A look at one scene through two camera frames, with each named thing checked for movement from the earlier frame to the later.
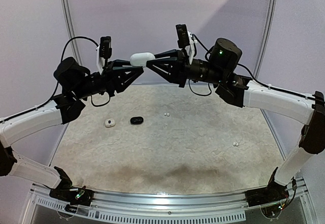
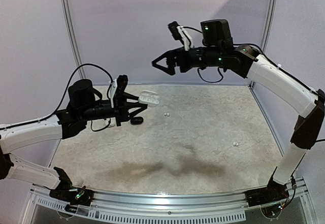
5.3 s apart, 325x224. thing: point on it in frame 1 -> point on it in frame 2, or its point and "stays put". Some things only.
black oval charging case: [135, 120] stays put
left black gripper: [114, 78] -> [121, 101]
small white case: [109, 123] stays put
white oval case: [140, 59] -> [149, 97]
